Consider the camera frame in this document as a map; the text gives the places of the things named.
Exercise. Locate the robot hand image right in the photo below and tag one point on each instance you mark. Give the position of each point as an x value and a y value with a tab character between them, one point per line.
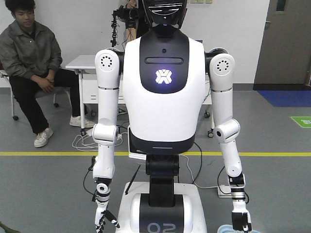
240	216

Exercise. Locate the robot hand image left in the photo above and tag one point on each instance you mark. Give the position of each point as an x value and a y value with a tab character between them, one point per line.
103	214

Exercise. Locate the white floor pedal box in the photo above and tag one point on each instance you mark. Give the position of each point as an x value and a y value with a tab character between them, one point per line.
224	191

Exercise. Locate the blue basket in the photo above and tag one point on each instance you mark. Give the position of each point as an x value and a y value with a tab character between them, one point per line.
229	229

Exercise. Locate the seated person grey jacket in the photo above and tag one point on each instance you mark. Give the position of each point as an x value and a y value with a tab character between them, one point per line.
31	56

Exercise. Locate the white robot arm image right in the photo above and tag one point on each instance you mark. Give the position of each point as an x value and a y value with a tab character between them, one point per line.
221	69

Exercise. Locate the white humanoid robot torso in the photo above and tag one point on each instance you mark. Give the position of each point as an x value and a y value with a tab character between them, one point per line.
163	82

